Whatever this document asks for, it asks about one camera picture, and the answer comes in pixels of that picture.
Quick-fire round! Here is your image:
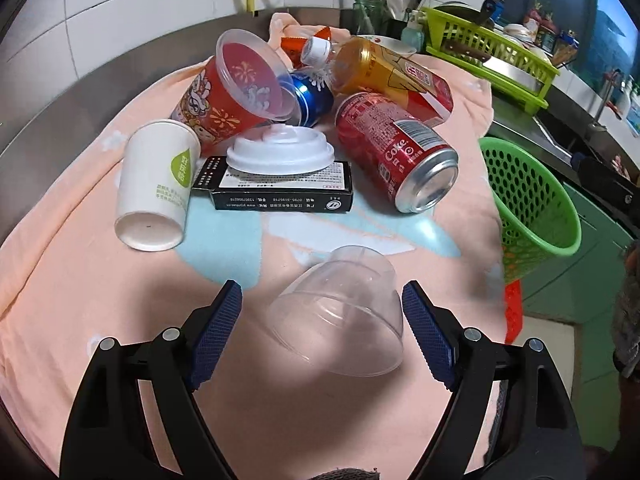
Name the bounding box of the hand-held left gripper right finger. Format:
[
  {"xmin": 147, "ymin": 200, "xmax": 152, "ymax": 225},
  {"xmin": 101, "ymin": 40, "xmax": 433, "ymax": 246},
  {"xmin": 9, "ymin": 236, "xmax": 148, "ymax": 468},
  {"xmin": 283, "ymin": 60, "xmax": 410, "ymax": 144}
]
[{"xmin": 401, "ymin": 281, "xmax": 586, "ymax": 480}]

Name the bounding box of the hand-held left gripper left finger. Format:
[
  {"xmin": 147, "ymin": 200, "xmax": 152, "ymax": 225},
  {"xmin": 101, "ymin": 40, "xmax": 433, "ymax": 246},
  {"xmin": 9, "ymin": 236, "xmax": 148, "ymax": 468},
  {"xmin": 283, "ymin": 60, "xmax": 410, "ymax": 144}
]
[{"xmin": 65, "ymin": 280, "xmax": 244, "ymax": 480}]

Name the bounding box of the clear plastic cup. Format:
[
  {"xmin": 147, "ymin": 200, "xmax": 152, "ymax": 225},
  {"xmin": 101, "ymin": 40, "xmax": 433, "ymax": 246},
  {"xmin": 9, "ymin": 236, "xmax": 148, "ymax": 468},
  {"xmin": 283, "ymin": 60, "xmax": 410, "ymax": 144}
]
[{"xmin": 265, "ymin": 245, "xmax": 405, "ymax": 377}]

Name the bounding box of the black cardboard box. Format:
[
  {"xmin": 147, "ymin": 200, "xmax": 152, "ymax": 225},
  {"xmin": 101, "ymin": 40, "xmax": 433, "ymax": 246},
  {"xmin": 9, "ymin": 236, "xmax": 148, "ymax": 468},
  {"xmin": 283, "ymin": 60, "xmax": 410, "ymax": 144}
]
[{"xmin": 191, "ymin": 156, "xmax": 355, "ymax": 214}]

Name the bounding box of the green plastic basket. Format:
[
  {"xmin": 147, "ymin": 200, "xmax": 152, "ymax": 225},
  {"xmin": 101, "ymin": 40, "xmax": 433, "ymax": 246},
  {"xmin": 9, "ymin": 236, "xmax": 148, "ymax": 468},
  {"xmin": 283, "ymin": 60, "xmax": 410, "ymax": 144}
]
[{"xmin": 477, "ymin": 136, "xmax": 583, "ymax": 286}]

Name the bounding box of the white paper cup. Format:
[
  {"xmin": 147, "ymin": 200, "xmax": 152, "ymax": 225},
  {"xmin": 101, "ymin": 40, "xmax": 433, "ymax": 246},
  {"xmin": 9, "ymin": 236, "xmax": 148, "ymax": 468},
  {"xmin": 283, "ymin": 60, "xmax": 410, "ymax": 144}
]
[{"xmin": 114, "ymin": 119, "xmax": 202, "ymax": 253}]

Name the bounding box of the white plastic cup lid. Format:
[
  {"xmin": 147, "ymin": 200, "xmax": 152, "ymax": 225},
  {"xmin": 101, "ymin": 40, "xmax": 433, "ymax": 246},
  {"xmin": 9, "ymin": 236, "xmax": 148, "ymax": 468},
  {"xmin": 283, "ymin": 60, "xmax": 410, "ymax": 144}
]
[{"xmin": 226, "ymin": 125, "xmax": 335, "ymax": 176}]

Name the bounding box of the red cola can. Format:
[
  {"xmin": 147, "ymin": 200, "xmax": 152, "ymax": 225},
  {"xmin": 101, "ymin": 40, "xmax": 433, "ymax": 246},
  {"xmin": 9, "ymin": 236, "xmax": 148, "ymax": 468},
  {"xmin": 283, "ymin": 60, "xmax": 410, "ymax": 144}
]
[{"xmin": 334, "ymin": 91, "xmax": 460, "ymax": 215}]

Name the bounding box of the red printed plastic cup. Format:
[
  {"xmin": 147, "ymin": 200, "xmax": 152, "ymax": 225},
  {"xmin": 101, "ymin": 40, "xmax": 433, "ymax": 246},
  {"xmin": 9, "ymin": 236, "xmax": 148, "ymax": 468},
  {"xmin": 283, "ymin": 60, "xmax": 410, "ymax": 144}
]
[{"xmin": 169, "ymin": 29, "xmax": 300, "ymax": 153}]

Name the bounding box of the blue drink can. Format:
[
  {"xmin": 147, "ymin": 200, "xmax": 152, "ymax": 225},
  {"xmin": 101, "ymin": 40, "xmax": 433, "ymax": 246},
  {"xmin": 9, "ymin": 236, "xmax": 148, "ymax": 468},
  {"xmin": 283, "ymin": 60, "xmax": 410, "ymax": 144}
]
[{"xmin": 277, "ymin": 71, "xmax": 335, "ymax": 128}]

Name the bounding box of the amber tea bottle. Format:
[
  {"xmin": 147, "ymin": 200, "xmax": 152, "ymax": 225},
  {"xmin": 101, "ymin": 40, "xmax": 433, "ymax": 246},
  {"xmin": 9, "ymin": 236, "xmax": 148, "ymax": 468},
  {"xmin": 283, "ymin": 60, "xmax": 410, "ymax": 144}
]
[{"xmin": 301, "ymin": 36, "xmax": 455, "ymax": 128}]

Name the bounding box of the orange snack wrapper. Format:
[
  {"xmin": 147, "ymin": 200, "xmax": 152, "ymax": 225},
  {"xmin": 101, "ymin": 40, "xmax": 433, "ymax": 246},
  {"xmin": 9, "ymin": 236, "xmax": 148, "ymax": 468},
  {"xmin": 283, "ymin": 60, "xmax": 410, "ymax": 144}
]
[{"xmin": 280, "ymin": 27, "xmax": 333, "ymax": 68}]

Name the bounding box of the red plastic basket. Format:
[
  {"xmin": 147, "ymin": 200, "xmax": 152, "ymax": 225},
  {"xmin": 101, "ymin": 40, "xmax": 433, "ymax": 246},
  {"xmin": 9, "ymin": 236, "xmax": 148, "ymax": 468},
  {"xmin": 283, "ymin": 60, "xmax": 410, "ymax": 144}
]
[{"xmin": 504, "ymin": 280, "xmax": 524, "ymax": 347}]

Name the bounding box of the pink towel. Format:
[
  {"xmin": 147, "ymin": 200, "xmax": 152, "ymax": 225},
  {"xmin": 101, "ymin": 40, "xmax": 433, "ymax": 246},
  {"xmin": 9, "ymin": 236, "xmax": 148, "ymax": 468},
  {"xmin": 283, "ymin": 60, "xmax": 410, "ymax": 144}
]
[{"xmin": 0, "ymin": 12, "xmax": 506, "ymax": 480}]

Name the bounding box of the stainless steel sink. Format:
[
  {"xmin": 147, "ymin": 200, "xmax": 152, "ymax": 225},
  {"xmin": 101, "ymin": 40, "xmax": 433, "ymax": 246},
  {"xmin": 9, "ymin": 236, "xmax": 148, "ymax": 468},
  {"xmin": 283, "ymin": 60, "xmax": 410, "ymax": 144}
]
[{"xmin": 532, "ymin": 110, "xmax": 601, "ymax": 162}]

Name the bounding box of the white flower printed plate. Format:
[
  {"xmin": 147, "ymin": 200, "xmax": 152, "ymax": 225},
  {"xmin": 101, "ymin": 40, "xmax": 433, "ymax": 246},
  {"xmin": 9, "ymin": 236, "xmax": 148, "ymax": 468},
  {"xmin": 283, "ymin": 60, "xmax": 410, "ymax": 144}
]
[{"xmin": 357, "ymin": 35, "xmax": 418, "ymax": 56}]

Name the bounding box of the green dish rack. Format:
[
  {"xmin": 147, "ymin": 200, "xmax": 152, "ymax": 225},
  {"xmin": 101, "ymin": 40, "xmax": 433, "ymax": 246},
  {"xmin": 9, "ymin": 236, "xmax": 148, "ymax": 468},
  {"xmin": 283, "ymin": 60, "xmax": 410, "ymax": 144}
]
[{"xmin": 422, "ymin": 6, "xmax": 561, "ymax": 116}]

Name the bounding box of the metal sink faucet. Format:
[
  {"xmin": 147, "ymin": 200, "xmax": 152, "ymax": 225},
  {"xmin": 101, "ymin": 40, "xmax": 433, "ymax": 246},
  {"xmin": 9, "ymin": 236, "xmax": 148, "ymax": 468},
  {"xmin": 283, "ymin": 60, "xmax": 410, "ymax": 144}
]
[{"xmin": 592, "ymin": 71, "xmax": 622, "ymax": 129}]

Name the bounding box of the teal dish soap bottle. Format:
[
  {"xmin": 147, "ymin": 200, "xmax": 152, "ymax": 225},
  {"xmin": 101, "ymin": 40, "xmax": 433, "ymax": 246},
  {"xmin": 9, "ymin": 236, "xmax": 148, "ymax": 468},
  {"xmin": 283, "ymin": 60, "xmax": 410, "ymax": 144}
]
[{"xmin": 402, "ymin": 10, "xmax": 427, "ymax": 54}]

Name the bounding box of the white bowl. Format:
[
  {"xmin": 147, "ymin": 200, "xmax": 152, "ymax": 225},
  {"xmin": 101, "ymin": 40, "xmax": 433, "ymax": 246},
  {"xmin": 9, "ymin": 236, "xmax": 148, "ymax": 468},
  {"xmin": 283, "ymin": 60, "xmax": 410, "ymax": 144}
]
[{"xmin": 502, "ymin": 22, "xmax": 539, "ymax": 44}]

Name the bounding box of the green cabinet drawer with handle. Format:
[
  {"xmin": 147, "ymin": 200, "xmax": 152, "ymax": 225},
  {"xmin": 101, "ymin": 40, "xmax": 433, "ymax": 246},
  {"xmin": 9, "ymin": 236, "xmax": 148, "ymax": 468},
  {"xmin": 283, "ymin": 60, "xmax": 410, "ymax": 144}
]
[{"xmin": 520, "ymin": 180, "xmax": 640, "ymax": 328}]

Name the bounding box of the cleaver with wooden handle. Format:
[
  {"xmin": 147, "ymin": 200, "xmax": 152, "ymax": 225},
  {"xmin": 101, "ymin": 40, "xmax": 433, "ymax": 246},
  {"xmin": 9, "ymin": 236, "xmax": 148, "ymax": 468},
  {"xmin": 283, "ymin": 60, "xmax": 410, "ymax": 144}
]
[{"xmin": 442, "ymin": 40, "xmax": 546, "ymax": 96}]

